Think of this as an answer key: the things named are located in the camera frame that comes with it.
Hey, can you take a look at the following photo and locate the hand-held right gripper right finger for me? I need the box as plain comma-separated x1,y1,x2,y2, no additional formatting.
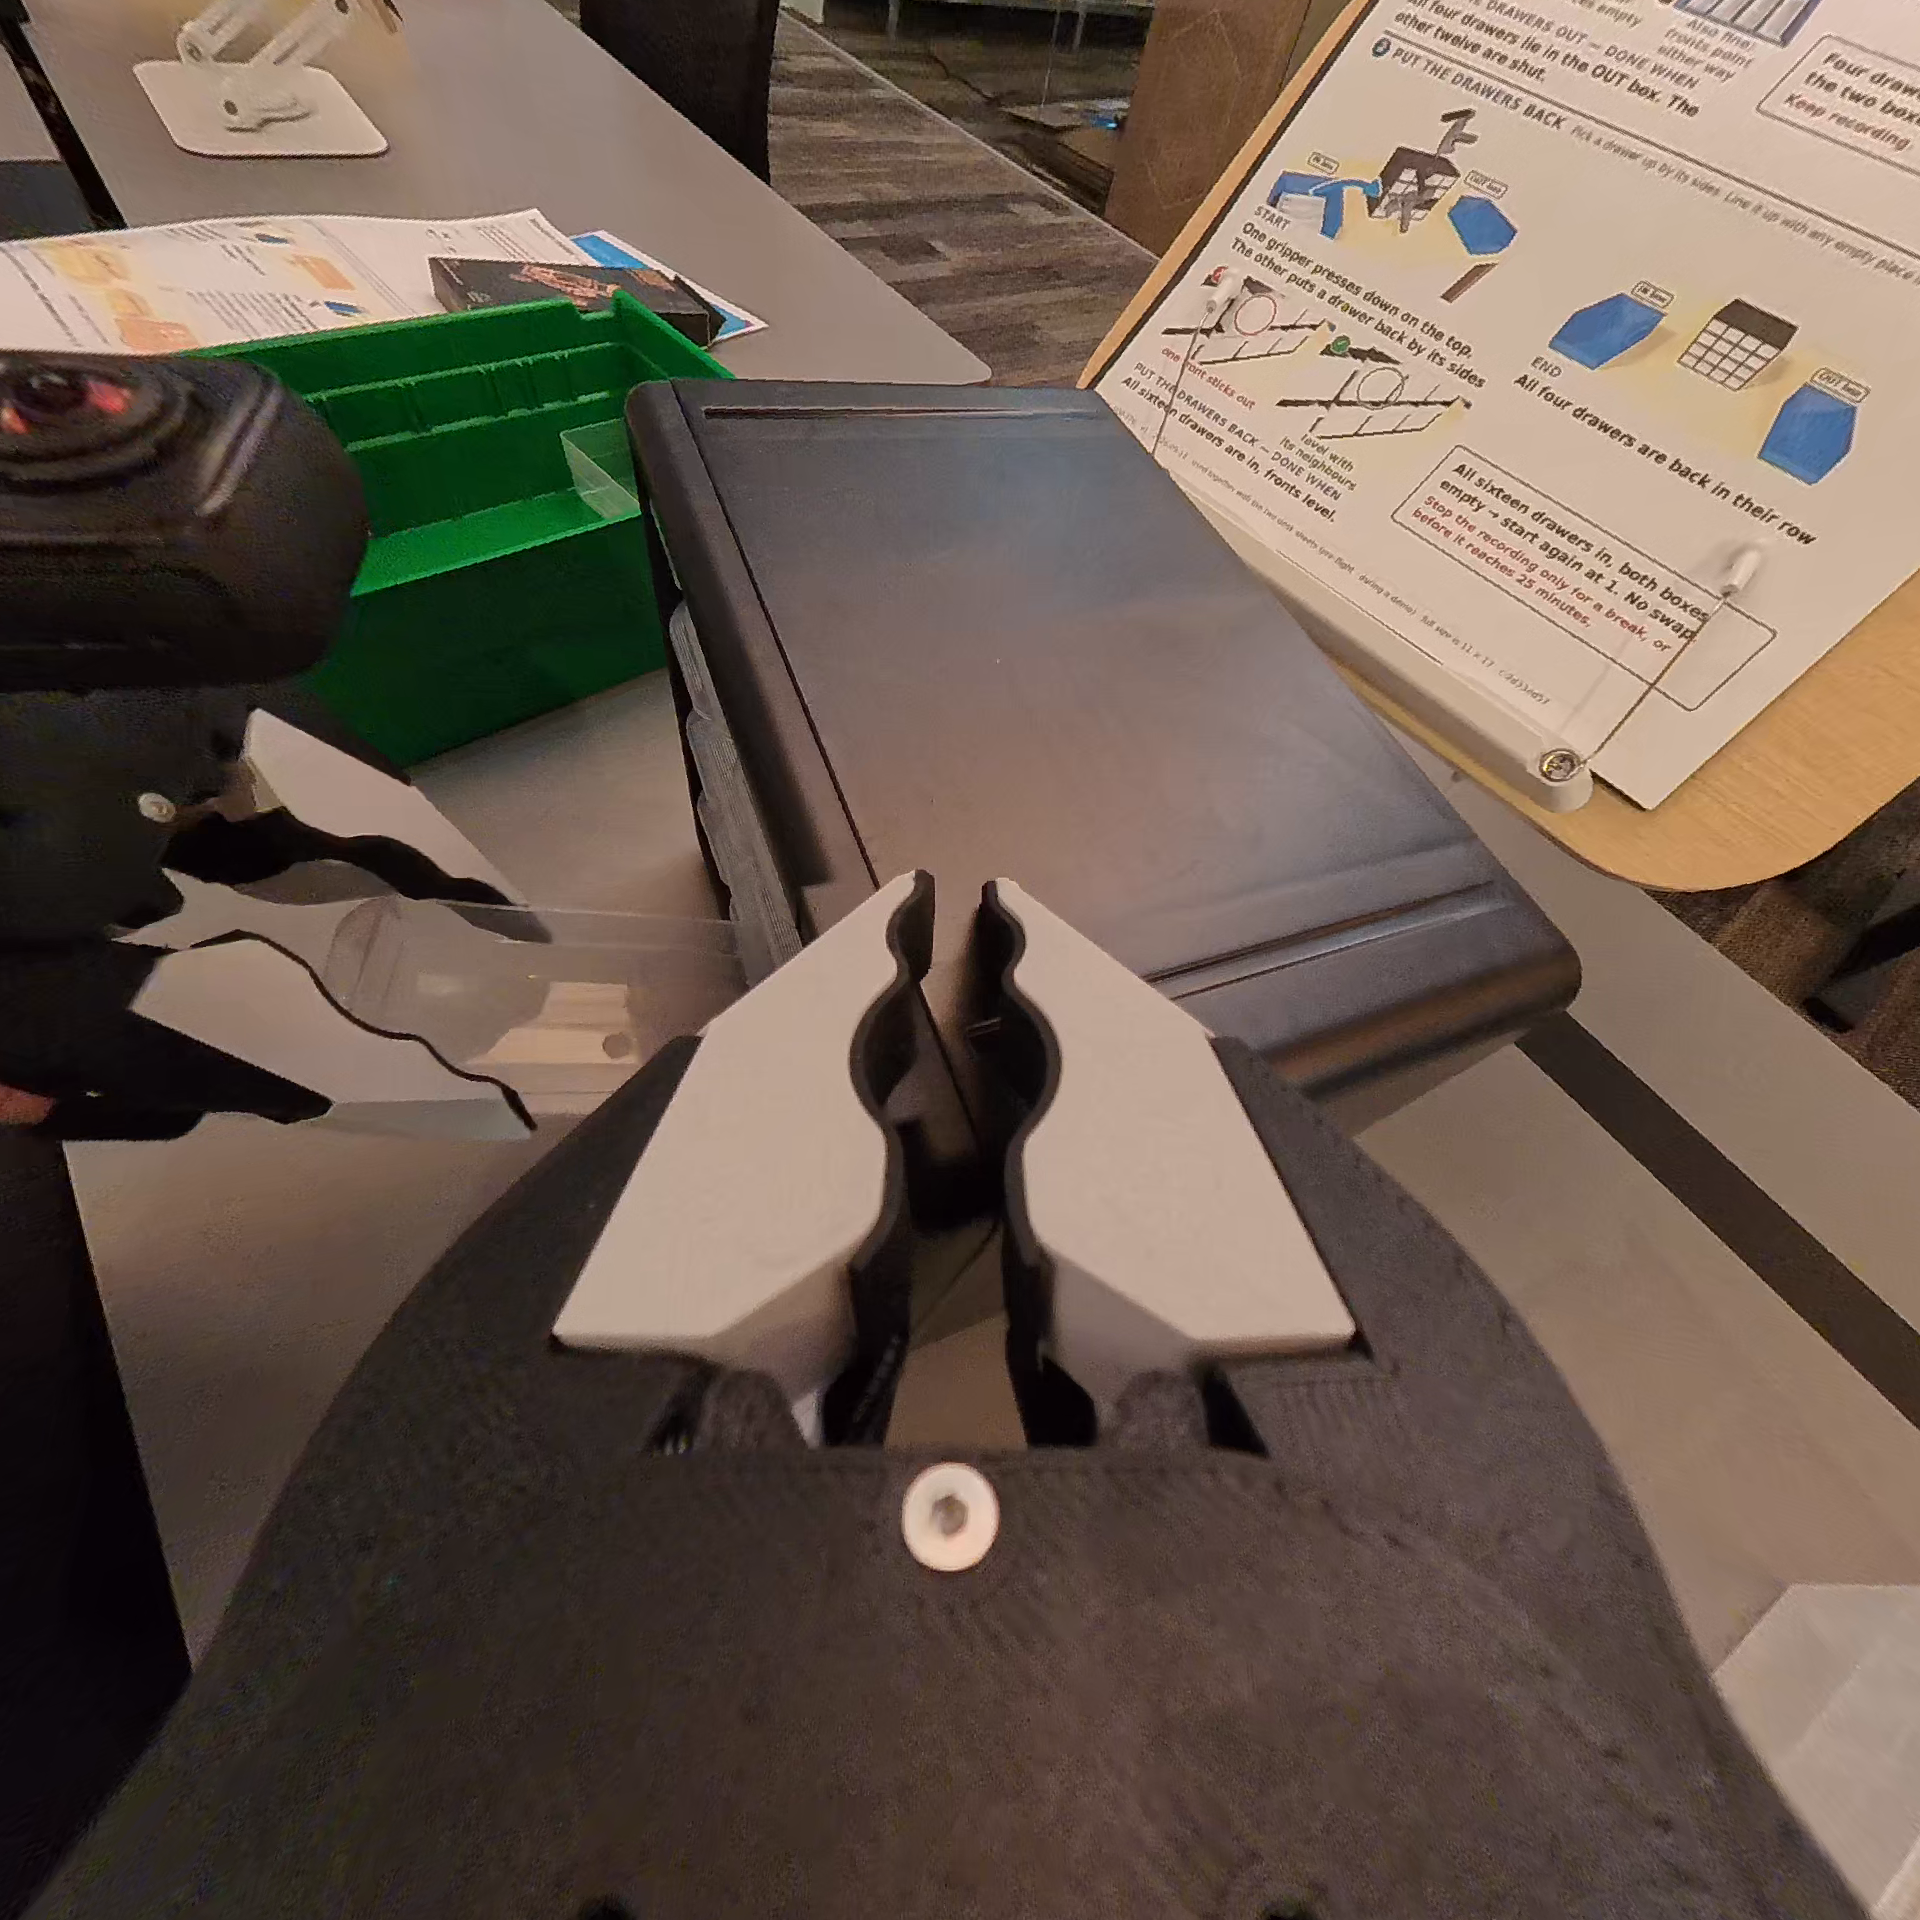
980,876,1363,1445

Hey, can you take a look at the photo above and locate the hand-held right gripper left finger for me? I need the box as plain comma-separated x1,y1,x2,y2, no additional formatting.
551,866,942,1449

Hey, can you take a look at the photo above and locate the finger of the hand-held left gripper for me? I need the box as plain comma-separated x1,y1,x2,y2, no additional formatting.
161,710,552,949
116,925,536,1129

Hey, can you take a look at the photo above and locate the clear plastic drawer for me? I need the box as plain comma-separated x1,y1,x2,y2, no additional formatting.
330,894,758,1118
559,419,651,530

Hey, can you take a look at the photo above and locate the green plastic bin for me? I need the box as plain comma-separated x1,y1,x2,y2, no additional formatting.
193,293,742,770

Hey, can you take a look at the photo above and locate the row of clear cabinet drawers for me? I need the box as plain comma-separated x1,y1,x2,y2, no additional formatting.
664,598,804,985

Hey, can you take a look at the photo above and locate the black drawer cabinet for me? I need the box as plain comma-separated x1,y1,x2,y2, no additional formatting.
620,379,1589,1343

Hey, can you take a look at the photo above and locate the clear plastic bin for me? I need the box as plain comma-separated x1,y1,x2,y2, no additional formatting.
1710,1576,1920,1920

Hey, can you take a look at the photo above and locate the printed instruction sheet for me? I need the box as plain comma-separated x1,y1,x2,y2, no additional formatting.
0,208,589,363

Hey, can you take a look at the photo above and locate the person's dark clothing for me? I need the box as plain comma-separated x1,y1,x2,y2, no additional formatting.
0,1122,197,1885

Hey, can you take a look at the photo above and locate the white metal stand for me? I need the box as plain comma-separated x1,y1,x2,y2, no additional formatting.
133,0,391,159

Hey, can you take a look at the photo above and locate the black model kit box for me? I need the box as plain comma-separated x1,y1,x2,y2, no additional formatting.
426,258,717,350

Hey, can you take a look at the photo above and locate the blue header instruction sheet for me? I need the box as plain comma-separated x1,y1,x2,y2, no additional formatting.
565,224,769,345

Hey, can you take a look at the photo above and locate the instruction sheet on board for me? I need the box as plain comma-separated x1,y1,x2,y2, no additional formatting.
1079,0,1920,894

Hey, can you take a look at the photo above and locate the black office chair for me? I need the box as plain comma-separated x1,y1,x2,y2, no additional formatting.
575,0,788,149

